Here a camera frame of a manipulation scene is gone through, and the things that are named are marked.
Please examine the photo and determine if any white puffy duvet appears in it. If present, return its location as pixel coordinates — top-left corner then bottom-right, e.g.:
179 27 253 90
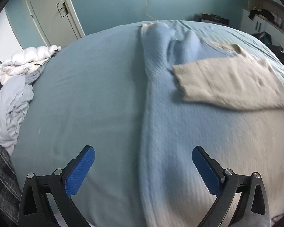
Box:
0 45 62 85

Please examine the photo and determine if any light grey crumpled sheet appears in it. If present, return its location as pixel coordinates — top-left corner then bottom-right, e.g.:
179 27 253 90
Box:
0 71 42 155

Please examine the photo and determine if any dark plaid blanket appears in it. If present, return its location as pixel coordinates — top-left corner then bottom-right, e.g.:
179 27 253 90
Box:
0 145 21 226

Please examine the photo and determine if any white panel door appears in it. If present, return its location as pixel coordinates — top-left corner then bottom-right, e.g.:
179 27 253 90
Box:
25 0 85 47

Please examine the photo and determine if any black clothing on counter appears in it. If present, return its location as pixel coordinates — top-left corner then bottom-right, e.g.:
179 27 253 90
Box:
249 9 275 22

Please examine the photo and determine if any blue bed sheet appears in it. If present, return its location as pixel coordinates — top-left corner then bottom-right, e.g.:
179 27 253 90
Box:
10 19 284 227

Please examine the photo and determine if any yellow charging cable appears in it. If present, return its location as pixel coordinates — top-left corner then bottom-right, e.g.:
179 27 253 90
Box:
136 0 158 22

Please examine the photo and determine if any white cabinet with dark handles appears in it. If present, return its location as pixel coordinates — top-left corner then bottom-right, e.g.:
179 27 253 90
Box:
240 9 284 49

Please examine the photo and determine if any black bag on floor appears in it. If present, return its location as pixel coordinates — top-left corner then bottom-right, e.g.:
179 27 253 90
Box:
252 32 284 64

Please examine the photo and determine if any black and white box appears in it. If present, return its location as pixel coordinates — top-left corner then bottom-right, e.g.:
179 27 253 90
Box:
195 13 230 26

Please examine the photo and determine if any blue and cream knit sweater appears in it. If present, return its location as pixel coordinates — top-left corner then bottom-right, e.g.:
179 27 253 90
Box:
139 22 284 226

